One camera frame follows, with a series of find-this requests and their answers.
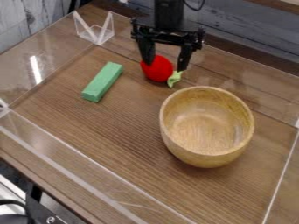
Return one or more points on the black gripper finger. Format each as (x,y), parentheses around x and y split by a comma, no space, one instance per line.
(147,50)
(184,57)

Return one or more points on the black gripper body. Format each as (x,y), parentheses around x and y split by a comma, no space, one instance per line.
(147,33)

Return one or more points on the red plush strawberry toy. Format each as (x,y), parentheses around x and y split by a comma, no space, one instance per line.
(160,71)

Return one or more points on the wooden bowl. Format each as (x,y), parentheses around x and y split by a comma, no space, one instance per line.
(207,126)

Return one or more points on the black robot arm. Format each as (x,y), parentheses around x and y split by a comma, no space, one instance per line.
(166,27)

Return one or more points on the green rectangular block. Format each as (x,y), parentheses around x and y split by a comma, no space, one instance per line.
(101,82)

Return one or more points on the clear acrylic corner bracket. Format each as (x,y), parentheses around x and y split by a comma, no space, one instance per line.
(96,34)

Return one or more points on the clear acrylic tray wall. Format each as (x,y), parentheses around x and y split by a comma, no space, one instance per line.
(87,187)

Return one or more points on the black metal table frame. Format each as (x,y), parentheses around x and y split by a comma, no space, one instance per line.
(21,207)

